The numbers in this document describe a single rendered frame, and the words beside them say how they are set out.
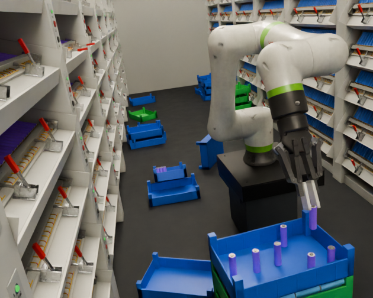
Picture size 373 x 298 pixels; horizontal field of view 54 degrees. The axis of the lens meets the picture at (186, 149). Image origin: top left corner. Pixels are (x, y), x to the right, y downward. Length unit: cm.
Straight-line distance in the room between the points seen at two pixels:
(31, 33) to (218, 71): 65
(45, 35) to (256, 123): 91
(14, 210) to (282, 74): 66
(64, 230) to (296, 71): 70
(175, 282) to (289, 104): 95
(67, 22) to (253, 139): 99
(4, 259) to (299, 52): 77
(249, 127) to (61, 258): 99
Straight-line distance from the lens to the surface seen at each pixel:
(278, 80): 95
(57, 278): 84
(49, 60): 113
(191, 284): 159
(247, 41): 137
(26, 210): 72
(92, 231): 131
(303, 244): 109
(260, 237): 108
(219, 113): 152
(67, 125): 116
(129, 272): 172
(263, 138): 164
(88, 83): 184
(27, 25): 114
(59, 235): 98
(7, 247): 59
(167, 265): 169
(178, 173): 224
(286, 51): 97
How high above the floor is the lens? 104
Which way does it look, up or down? 20 degrees down
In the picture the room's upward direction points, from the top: 7 degrees counter-clockwise
